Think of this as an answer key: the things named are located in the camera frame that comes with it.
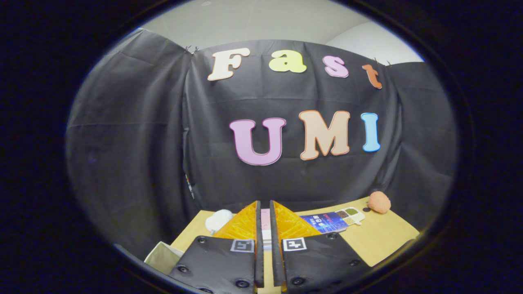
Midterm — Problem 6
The white plush ball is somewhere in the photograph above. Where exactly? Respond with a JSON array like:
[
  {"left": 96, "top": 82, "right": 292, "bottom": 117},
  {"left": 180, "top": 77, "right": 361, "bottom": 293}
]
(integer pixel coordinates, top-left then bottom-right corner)
[{"left": 205, "top": 209, "right": 234, "bottom": 235}]

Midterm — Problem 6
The pink cover book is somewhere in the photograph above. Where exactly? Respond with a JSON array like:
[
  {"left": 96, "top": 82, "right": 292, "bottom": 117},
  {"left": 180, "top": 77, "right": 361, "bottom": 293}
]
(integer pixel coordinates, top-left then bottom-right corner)
[{"left": 261, "top": 209, "right": 272, "bottom": 241}]

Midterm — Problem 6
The dark blue cover book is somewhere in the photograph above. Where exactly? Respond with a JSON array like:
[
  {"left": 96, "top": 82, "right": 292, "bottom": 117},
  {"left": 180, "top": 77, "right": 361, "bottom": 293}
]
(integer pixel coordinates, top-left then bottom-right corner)
[{"left": 300, "top": 212, "right": 349, "bottom": 234}]

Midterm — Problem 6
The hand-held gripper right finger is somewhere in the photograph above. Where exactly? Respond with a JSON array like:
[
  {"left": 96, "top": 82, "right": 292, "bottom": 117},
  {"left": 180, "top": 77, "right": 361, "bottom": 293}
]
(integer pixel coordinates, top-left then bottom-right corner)
[{"left": 270, "top": 200, "right": 372, "bottom": 294}]

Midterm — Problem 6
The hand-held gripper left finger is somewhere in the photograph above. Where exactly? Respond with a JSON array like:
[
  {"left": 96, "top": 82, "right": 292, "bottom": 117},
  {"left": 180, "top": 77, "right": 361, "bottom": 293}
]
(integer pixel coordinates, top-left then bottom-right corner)
[{"left": 170, "top": 200, "right": 265, "bottom": 294}]

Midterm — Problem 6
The white compartment tray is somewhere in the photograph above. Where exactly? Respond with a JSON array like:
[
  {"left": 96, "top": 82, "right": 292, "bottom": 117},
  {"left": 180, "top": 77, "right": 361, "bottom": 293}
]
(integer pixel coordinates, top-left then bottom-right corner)
[{"left": 335, "top": 207, "right": 365, "bottom": 226}]

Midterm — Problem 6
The orange plush ball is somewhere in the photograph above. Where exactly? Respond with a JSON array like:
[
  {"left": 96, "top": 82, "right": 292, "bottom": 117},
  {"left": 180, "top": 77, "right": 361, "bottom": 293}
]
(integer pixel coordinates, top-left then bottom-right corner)
[{"left": 367, "top": 191, "right": 391, "bottom": 214}]

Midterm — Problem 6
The white fabric storage box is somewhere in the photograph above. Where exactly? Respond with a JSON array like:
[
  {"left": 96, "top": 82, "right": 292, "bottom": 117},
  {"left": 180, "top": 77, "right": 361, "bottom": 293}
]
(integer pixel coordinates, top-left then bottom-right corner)
[{"left": 144, "top": 241, "right": 184, "bottom": 275}]

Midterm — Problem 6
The black backdrop cloth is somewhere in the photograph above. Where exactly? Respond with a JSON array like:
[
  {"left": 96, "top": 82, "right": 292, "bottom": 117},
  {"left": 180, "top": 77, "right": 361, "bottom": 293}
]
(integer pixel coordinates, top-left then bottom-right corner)
[{"left": 65, "top": 28, "right": 457, "bottom": 260}]

